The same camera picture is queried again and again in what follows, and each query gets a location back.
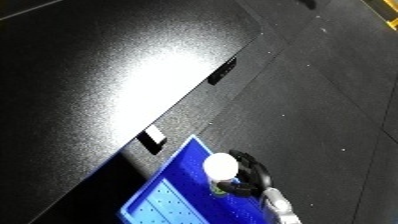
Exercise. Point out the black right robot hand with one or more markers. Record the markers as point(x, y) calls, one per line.
point(257, 176)

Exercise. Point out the white paper cup green band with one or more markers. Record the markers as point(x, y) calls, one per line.
point(220, 165)

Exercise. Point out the pale right robot arm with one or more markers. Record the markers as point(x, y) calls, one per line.
point(278, 206)

